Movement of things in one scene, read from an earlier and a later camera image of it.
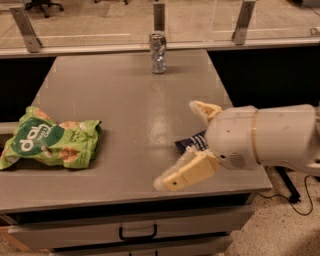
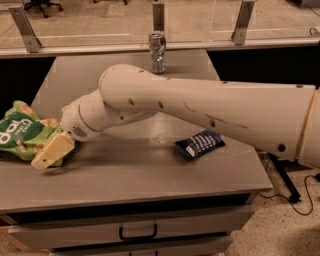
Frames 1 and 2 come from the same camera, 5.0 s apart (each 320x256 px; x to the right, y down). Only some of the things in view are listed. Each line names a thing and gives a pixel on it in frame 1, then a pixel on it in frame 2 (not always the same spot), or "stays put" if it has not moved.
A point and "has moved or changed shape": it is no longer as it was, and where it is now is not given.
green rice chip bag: x=40 y=137 has moved or changed shape
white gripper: x=233 y=136 to x=72 y=122
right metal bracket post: x=246 y=11 stays put
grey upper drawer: x=52 y=235 stays put
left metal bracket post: x=31 y=39 stays put
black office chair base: x=45 y=4 stays put
